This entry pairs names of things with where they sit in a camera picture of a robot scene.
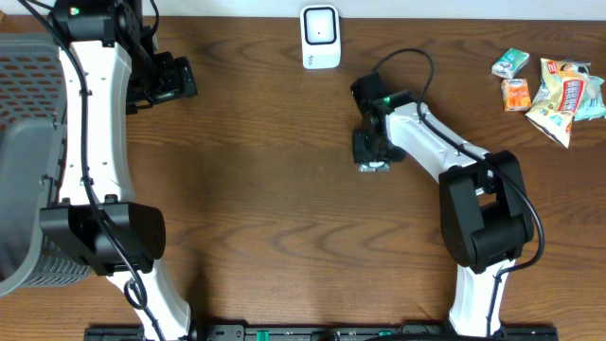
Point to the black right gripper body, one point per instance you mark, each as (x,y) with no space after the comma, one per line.
(372,148)

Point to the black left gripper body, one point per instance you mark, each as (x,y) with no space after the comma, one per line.
(159,78)

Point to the dark green round-label packet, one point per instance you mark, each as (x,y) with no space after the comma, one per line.
(377,166)

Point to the orange small box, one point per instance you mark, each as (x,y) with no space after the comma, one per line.
(515,95)

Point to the light teal small packet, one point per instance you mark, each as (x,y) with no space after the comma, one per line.
(510,63)

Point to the yellow snack bag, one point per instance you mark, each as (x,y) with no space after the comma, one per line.
(559,97)

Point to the teal snack packet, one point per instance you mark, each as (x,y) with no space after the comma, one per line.
(592,105)

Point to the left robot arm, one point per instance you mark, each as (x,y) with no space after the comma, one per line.
(112,68)

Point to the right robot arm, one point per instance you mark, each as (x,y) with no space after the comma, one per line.
(484,220)

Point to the white barcode scanner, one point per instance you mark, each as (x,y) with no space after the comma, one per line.
(320,37)

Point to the grey plastic mesh basket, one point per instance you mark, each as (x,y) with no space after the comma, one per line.
(33,134)

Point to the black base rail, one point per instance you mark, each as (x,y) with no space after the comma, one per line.
(409,331)

